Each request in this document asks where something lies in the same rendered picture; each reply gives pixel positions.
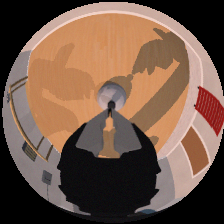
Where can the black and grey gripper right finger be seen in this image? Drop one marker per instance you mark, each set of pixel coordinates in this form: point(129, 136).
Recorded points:
point(129, 138)

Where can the silver service bell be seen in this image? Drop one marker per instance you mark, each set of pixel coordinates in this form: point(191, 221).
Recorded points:
point(109, 93)

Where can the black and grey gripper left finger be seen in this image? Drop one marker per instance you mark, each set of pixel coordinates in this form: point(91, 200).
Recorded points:
point(88, 137)

